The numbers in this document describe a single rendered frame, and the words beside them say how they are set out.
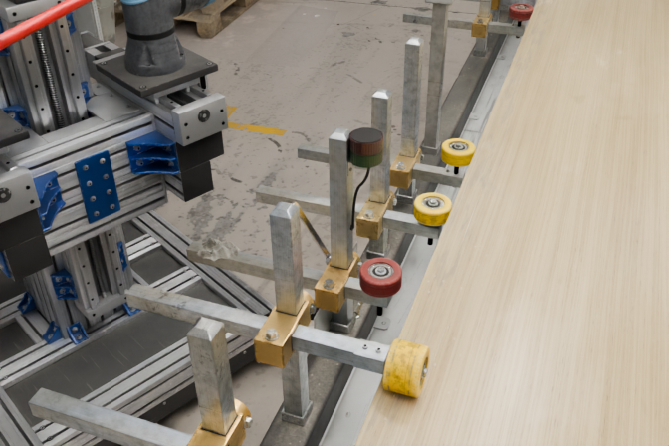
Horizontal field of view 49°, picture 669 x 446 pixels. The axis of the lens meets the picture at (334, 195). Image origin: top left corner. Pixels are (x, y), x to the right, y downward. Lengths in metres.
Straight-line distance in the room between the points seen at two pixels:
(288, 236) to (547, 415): 0.47
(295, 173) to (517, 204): 1.89
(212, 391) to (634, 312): 0.76
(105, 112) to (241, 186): 1.46
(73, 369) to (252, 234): 1.03
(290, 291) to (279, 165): 2.28
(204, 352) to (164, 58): 1.05
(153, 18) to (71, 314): 0.94
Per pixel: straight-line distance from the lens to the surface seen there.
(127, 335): 2.36
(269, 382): 2.43
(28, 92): 1.89
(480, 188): 1.66
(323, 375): 1.49
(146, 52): 1.88
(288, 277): 1.17
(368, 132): 1.30
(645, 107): 2.11
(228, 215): 3.14
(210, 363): 0.97
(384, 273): 1.40
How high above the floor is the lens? 1.80
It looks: 34 degrees down
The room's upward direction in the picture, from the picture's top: 1 degrees counter-clockwise
